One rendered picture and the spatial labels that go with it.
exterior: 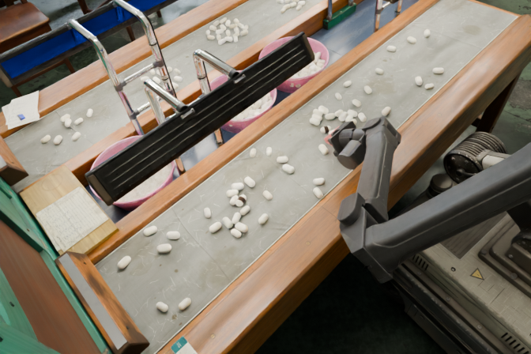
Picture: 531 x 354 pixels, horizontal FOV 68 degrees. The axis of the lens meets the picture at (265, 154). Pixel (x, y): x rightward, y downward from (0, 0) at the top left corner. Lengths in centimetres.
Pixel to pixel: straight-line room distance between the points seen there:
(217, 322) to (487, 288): 82
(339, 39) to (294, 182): 83
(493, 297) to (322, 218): 58
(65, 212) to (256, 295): 60
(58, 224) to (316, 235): 71
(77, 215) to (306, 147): 70
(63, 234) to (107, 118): 49
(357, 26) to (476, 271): 110
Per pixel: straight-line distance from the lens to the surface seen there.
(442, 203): 63
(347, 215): 72
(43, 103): 169
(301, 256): 102
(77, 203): 127
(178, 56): 171
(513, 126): 259
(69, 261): 106
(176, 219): 116
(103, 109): 158
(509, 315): 140
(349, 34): 185
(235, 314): 98
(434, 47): 170
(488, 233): 150
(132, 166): 85
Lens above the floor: 169
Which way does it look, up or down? 50 degrees down
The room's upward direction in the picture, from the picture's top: 8 degrees counter-clockwise
